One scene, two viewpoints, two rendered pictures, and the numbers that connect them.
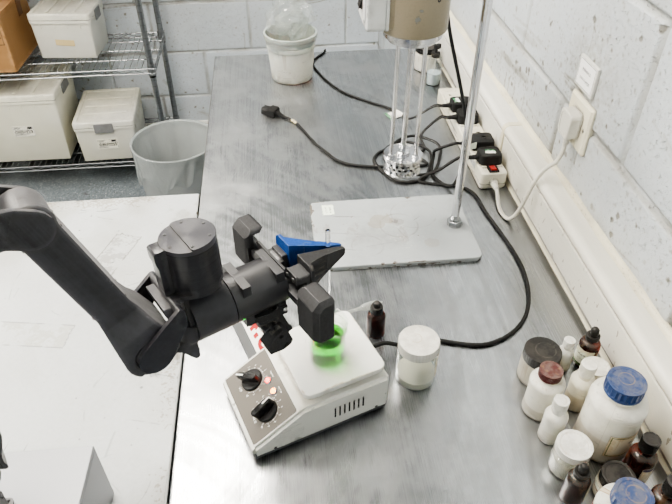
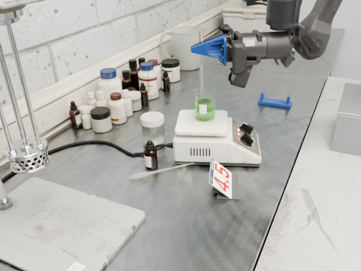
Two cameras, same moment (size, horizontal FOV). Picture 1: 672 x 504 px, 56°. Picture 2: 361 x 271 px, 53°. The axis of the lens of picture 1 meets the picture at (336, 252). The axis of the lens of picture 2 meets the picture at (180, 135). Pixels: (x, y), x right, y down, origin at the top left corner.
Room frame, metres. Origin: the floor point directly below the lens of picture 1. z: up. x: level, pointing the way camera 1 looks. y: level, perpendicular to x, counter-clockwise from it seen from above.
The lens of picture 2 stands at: (1.24, 0.38, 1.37)
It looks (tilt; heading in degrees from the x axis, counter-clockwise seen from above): 29 degrees down; 213
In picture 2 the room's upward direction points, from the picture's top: 2 degrees counter-clockwise
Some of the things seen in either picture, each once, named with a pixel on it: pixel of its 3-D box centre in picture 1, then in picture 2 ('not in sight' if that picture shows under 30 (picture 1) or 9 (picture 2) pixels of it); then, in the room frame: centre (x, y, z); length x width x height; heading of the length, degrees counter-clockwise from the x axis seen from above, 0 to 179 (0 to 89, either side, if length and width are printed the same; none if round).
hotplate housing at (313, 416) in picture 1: (311, 379); (213, 138); (0.56, 0.03, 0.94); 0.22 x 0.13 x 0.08; 116
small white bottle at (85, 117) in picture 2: (565, 353); (86, 118); (0.61, -0.34, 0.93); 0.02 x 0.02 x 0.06
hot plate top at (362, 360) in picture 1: (327, 352); (202, 122); (0.57, 0.01, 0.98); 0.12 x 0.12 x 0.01; 26
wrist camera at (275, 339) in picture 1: (264, 318); (242, 70); (0.52, 0.08, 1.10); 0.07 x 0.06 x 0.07; 35
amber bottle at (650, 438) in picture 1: (641, 458); not in sight; (0.43, -0.38, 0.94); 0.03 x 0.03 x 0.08
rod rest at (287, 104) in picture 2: not in sight; (275, 98); (0.21, 0.07, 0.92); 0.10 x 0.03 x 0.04; 97
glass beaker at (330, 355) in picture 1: (329, 340); (204, 103); (0.55, 0.01, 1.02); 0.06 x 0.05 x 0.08; 46
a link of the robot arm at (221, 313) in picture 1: (197, 313); (279, 44); (0.47, 0.15, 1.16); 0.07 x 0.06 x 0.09; 125
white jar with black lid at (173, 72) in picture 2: not in sight; (170, 70); (0.18, -0.34, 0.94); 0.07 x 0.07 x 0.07
